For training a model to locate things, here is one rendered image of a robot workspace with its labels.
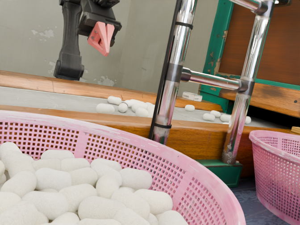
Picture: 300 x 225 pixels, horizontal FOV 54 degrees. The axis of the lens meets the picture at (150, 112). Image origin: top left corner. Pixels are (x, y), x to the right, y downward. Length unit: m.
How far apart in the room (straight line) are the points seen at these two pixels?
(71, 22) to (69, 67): 0.17
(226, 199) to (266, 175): 0.25
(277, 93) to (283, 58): 0.13
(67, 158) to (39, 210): 0.08
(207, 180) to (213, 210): 0.03
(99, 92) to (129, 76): 2.09
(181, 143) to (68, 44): 0.68
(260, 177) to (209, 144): 0.09
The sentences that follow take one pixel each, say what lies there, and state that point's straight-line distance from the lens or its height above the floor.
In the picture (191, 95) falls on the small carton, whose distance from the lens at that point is 0.98.
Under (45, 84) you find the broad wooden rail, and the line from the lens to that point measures 0.72.
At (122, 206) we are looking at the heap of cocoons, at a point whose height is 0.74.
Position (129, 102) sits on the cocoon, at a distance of 0.68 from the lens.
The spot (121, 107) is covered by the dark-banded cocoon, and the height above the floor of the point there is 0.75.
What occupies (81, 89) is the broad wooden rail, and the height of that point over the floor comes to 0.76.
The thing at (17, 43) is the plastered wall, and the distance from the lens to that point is 2.63.
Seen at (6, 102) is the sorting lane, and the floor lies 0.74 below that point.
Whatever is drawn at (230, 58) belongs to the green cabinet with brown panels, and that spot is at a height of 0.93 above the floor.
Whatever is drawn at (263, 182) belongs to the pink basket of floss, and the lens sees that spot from 0.47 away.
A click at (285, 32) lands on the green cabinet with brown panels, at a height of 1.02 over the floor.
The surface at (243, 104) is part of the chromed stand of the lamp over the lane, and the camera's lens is 0.48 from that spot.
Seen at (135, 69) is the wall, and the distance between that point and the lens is 2.78.
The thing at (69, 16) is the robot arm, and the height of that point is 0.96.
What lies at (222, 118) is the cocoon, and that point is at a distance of 0.80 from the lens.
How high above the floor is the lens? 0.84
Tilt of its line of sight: 8 degrees down
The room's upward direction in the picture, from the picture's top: 12 degrees clockwise
